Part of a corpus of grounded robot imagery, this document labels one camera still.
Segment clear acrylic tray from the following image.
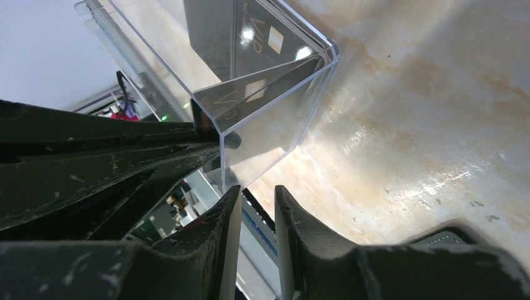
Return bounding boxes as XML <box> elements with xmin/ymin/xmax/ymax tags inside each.
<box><xmin>74</xmin><ymin>1</ymin><xmax>339</xmax><ymax>191</ymax></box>

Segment black leather card holder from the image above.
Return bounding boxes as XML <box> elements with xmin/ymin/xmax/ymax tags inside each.
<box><xmin>407</xmin><ymin>226</ymin><xmax>478</xmax><ymax>246</ymax></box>

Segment black VIP card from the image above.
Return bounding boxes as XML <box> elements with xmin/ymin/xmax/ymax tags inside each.
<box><xmin>191</xmin><ymin>54</ymin><xmax>324</xmax><ymax>134</ymax></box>

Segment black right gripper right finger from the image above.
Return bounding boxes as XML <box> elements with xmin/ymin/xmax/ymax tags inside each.
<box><xmin>274</xmin><ymin>186</ymin><xmax>529</xmax><ymax>299</ymax></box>

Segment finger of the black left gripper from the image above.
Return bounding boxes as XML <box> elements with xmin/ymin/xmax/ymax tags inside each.
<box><xmin>1</xmin><ymin>101</ymin><xmax>219</xmax><ymax>241</ymax></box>

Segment black VIP card underneath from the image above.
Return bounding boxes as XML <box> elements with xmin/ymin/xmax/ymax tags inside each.
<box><xmin>184</xmin><ymin>1</ymin><xmax>318</xmax><ymax>81</ymax></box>

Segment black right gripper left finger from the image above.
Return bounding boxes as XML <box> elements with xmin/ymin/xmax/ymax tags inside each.
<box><xmin>1</xmin><ymin>186</ymin><xmax>242</xmax><ymax>299</ymax></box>

